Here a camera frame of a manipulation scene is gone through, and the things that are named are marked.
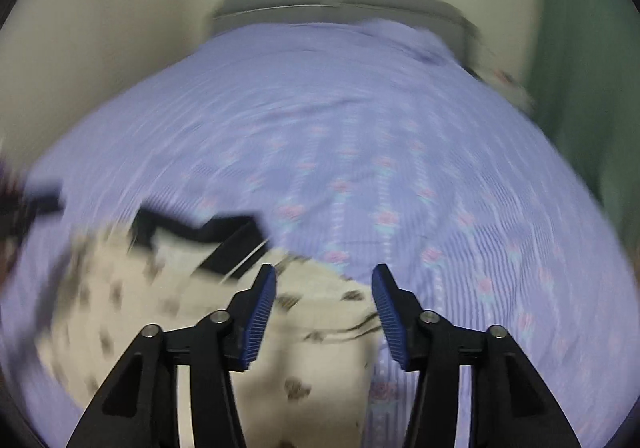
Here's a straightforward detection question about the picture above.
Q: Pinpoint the green curtain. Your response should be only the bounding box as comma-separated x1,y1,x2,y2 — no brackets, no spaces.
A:
527,0,639,247

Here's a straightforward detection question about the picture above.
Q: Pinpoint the purple floral bed cover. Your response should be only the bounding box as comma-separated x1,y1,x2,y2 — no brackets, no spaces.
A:
1,22,638,447

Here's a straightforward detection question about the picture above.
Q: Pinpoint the grey upholstered headboard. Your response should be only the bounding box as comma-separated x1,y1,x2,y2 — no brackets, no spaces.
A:
208,0,477,70

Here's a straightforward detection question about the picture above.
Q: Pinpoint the white bear print polo shirt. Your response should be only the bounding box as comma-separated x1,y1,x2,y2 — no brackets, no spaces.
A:
34,209,381,448

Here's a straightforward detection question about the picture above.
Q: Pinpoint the white bedside table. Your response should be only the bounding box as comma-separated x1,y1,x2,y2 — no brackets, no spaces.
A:
474,68,534,116

